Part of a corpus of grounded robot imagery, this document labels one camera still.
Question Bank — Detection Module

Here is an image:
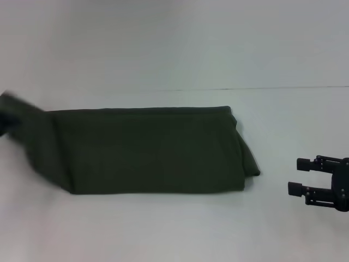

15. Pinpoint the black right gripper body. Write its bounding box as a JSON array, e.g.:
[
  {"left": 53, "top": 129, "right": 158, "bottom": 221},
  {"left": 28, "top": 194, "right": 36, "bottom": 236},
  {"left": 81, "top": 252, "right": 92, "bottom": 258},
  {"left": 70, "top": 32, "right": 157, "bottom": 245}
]
[{"left": 329, "top": 157, "right": 349, "bottom": 213}]

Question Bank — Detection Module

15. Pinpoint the dark green t-shirt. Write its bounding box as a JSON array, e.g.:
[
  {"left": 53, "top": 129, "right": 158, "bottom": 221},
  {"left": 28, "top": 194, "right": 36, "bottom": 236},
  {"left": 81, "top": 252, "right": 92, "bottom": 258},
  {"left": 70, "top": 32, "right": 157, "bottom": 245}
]
[{"left": 0, "top": 91, "right": 262, "bottom": 195}]

